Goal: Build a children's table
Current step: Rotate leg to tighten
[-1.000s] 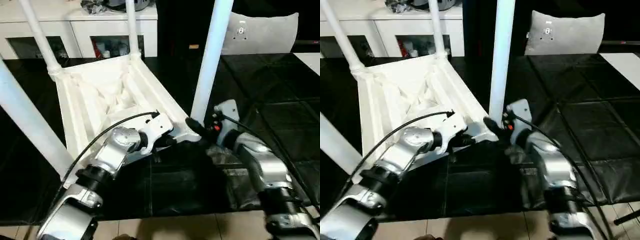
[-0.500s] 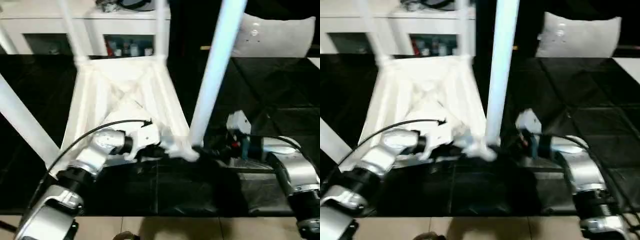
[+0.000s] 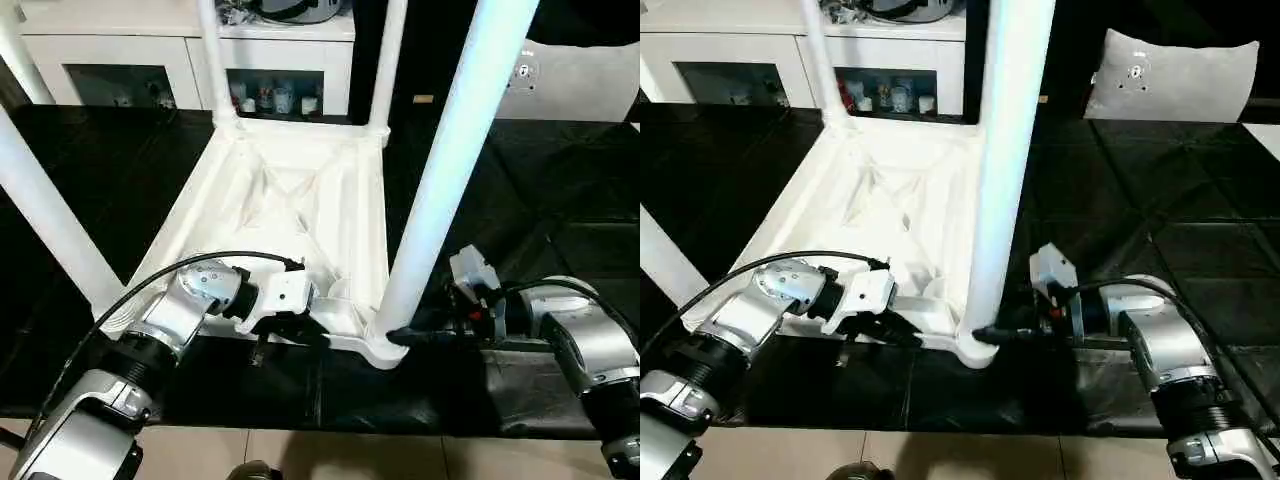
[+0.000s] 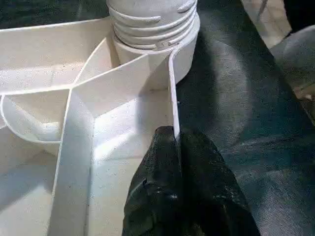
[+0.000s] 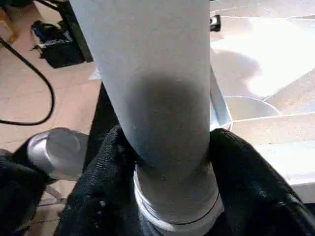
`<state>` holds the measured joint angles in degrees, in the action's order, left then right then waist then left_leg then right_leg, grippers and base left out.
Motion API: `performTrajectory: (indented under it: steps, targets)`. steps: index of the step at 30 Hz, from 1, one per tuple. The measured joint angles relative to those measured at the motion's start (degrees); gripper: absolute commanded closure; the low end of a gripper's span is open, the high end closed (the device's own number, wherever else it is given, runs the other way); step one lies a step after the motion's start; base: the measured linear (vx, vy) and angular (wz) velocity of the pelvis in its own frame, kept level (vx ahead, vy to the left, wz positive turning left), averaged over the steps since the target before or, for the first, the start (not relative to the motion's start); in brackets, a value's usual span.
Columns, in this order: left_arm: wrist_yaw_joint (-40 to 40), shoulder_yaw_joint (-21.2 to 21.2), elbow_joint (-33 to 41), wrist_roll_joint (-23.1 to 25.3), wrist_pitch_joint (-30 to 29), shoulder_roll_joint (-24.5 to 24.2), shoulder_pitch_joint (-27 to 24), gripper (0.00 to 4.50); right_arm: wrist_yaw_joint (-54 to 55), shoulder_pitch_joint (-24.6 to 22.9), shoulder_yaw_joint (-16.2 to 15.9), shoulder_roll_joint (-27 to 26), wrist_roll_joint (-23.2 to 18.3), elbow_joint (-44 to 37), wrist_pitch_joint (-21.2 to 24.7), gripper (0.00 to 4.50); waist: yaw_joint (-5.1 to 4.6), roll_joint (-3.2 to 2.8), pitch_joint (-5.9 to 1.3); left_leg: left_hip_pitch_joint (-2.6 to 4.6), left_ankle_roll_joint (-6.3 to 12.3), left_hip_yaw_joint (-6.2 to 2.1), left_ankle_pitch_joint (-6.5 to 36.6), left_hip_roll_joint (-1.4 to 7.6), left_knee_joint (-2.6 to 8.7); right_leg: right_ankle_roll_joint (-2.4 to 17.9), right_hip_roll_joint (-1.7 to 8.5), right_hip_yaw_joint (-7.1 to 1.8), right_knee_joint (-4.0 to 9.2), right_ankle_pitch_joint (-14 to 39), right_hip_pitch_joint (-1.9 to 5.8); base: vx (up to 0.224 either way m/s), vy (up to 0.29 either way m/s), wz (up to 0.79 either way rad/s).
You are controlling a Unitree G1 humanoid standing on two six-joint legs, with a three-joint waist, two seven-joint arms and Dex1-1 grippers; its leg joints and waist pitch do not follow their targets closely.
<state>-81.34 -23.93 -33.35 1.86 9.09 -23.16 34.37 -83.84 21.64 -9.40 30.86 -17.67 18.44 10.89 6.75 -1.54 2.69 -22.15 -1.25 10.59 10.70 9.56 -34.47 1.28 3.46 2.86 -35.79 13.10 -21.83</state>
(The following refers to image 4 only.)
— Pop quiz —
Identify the black table mat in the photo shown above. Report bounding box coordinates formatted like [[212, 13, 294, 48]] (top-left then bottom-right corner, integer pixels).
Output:
[[0, 0, 315, 236]]

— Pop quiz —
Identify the white plastic table leg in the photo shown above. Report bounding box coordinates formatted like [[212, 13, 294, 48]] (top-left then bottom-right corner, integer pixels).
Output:
[[105, 0, 200, 54]]

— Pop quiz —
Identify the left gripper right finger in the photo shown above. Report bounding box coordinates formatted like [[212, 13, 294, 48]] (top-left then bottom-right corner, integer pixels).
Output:
[[178, 129, 261, 236]]

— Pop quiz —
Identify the white plastic table top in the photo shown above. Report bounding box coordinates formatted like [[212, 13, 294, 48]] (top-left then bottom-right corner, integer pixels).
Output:
[[0, 17, 201, 236]]

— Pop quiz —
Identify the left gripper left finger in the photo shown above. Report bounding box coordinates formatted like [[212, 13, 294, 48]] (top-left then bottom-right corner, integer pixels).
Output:
[[122, 125, 185, 236]]

